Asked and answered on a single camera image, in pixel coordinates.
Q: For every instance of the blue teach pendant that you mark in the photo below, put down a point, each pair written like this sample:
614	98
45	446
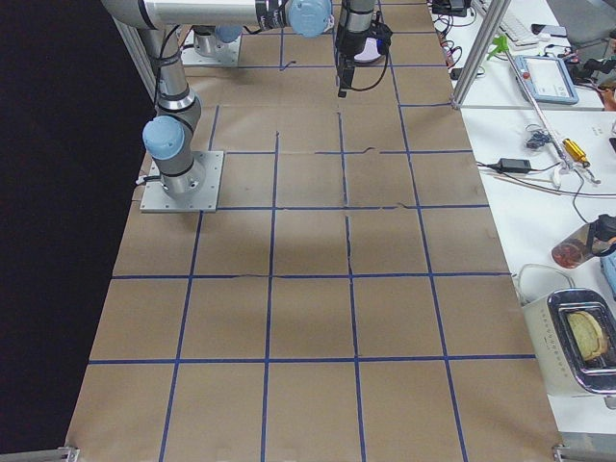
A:
547	79

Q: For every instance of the bread slice in toaster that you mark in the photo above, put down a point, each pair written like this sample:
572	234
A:
589	336

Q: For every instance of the lavender plate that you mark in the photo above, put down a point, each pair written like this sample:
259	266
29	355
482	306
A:
372	53

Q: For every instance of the yellow screwdriver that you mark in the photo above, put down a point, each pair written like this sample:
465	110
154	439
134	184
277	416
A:
576	152

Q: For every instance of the long white rod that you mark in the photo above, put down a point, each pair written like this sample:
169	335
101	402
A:
565	161

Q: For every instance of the cream toaster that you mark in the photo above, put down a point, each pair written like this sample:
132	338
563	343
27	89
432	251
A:
564	371

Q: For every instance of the green clamp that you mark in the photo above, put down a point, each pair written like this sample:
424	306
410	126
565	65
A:
500	49

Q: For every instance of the aluminium corner post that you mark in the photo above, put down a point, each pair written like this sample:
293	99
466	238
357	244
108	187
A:
487	31

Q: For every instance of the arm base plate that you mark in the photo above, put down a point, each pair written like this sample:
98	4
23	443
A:
228	58
197	190

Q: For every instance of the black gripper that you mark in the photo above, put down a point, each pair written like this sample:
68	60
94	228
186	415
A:
349	44

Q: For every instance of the black power adapter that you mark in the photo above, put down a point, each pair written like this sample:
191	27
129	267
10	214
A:
514	165

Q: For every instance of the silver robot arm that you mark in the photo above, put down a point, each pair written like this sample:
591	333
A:
168	136
209	41

